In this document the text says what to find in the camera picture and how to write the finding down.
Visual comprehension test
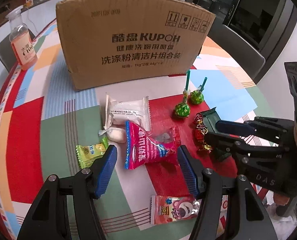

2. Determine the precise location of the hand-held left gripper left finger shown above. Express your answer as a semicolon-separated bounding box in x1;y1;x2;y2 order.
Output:
17;144;118;240

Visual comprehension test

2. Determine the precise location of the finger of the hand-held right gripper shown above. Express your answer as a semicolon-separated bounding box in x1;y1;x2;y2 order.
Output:
204;132;290;173
215;116;295;146

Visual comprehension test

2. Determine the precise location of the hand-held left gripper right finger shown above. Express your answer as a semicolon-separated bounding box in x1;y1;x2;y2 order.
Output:
177;145;272;240

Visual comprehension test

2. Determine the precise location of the dark green snack packet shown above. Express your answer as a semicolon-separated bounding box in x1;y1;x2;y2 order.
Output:
201;107;233;162

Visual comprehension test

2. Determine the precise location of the brown cardboard box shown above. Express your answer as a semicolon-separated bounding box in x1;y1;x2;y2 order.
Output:
56;0;216;92

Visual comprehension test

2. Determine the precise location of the person's right hand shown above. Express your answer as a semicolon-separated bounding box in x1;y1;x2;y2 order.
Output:
273;192;297;222

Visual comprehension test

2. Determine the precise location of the green yellow snack packet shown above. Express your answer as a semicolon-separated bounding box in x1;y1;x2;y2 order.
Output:
75;137;109;169

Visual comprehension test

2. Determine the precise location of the small white wrapped candy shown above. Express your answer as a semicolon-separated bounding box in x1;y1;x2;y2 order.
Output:
99;127;128;143

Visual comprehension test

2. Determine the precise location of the pink cartoon snack packet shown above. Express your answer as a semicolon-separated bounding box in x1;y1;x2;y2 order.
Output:
150;195;201;225

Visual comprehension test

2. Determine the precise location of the green wrapped lollipop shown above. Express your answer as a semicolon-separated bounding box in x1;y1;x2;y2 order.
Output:
190;77;208;105
174;70;191;118

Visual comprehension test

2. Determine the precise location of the red white snack packet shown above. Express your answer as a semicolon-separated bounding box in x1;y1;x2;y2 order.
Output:
220;196;230;212

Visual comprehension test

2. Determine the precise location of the dark grey dining chair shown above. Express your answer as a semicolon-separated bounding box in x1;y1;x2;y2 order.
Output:
208;24;266;74
0;29;36;72

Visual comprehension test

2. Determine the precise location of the black glass door cabinet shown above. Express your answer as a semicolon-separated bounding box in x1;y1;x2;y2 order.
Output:
186;0;297;53

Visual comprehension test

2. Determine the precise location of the clear bottle with orange liquid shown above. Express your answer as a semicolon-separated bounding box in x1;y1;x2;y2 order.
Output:
6;8;38;71

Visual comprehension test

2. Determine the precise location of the white base cabinet with countertop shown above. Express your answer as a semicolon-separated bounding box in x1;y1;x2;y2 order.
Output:
0;0;106;38

